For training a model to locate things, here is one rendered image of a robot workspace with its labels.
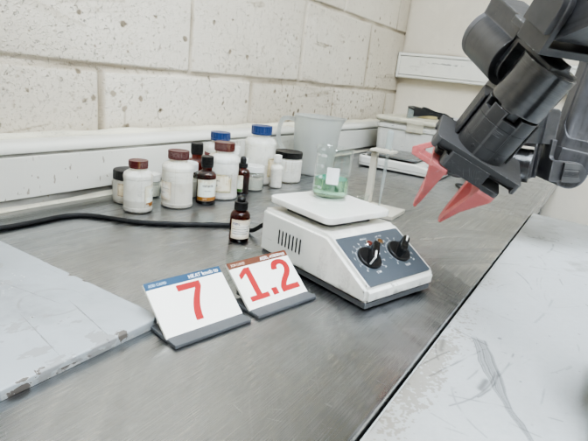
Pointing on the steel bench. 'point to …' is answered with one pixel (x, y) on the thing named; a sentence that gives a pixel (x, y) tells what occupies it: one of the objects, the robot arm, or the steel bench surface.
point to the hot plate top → (348, 211)
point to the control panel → (393, 271)
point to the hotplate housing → (332, 255)
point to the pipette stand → (374, 182)
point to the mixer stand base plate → (55, 320)
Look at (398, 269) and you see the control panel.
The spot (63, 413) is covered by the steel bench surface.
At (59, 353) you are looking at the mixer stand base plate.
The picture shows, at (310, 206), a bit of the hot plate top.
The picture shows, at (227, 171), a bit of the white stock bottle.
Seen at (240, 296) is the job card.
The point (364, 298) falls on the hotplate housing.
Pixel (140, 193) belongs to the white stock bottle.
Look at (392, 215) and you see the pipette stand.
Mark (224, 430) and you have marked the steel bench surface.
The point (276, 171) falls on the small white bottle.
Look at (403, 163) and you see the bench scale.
